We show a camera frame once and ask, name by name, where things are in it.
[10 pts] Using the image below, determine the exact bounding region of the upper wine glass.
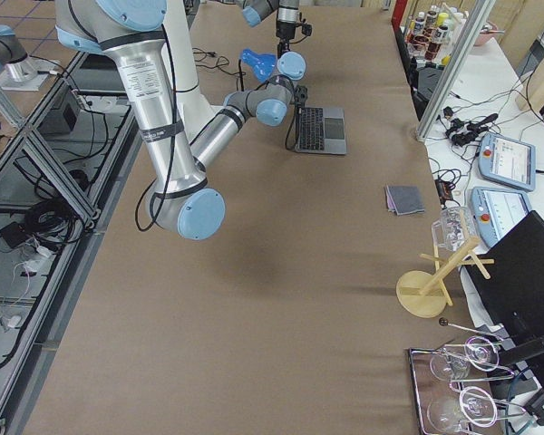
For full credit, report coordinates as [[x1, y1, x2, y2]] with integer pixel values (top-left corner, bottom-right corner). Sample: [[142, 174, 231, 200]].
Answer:
[[430, 335, 499, 381]]

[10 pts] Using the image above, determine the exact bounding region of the aluminium frame post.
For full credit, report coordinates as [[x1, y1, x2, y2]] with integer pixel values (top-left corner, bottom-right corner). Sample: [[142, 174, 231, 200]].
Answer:
[[415, 0, 495, 142]]

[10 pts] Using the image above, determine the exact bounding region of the black braided right cable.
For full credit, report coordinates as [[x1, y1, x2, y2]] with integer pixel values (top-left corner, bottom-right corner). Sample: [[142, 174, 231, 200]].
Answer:
[[134, 20, 185, 232]]

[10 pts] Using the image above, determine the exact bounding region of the rack of bottles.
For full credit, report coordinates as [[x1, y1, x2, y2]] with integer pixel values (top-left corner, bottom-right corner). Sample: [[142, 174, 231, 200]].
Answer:
[[403, 1, 469, 66]]

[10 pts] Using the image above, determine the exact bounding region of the near blue teach pendant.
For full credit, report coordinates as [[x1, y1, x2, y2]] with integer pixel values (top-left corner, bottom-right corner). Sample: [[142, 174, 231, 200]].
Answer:
[[470, 187, 532, 247]]

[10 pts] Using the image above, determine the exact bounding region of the wooden mug tree stand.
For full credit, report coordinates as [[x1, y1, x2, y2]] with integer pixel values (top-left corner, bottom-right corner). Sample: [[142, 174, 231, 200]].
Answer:
[[396, 236, 494, 318]]

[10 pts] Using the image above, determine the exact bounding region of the black glass rack tray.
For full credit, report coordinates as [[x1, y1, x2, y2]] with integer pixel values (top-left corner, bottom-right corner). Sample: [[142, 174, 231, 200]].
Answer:
[[406, 346, 544, 435]]

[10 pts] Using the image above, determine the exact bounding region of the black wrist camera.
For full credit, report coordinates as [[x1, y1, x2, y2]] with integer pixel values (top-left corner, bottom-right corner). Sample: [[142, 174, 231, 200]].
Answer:
[[300, 22, 313, 37]]

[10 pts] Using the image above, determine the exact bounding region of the black monitor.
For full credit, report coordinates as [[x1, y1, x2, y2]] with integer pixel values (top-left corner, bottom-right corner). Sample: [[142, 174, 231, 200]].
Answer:
[[464, 211, 544, 344]]

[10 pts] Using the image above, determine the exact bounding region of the wine glass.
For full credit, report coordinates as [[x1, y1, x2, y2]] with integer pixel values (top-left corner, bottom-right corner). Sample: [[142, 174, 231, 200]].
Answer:
[[430, 335, 499, 381], [426, 386, 498, 434]]

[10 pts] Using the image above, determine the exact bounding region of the folded grey cloth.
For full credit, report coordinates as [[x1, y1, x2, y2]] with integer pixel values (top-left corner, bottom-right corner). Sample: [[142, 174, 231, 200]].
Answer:
[[384, 185, 425, 216]]

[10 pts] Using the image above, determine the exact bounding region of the far blue teach pendant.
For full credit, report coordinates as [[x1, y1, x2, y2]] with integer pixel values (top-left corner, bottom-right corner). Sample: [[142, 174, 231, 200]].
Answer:
[[478, 132, 536, 192]]

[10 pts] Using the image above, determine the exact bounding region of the lower wine glass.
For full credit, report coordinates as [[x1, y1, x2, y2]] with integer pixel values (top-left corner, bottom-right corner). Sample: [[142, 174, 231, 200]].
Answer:
[[426, 386, 498, 434]]

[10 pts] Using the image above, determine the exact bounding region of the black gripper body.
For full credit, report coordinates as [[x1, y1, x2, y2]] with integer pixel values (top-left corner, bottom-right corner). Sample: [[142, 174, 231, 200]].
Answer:
[[276, 20, 299, 42], [295, 85, 308, 108]]

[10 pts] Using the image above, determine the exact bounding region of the blue teach pendant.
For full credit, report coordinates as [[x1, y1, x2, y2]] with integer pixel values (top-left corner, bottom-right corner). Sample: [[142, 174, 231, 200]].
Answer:
[[470, 187, 532, 247], [478, 132, 536, 192]]

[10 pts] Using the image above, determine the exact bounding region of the blue desk lamp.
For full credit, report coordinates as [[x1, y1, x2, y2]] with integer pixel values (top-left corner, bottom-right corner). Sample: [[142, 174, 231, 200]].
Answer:
[[238, 49, 277, 91]]

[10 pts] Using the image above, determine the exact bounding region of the grey laptop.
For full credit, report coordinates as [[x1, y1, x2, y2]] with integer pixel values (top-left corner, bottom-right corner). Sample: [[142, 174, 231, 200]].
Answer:
[[295, 107, 347, 156]]

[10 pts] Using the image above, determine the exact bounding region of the black power adapter box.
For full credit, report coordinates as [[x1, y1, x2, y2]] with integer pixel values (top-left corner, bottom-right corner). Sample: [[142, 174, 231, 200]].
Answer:
[[0, 222, 31, 248]]

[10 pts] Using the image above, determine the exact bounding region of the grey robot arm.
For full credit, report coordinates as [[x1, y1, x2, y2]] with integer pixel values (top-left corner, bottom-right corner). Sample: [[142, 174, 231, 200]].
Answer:
[[55, 1, 306, 240], [235, 0, 301, 58]]

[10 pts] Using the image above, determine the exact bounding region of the clear glass mug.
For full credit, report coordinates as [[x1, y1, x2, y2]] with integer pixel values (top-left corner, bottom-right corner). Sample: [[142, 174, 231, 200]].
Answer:
[[432, 207, 478, 252]]

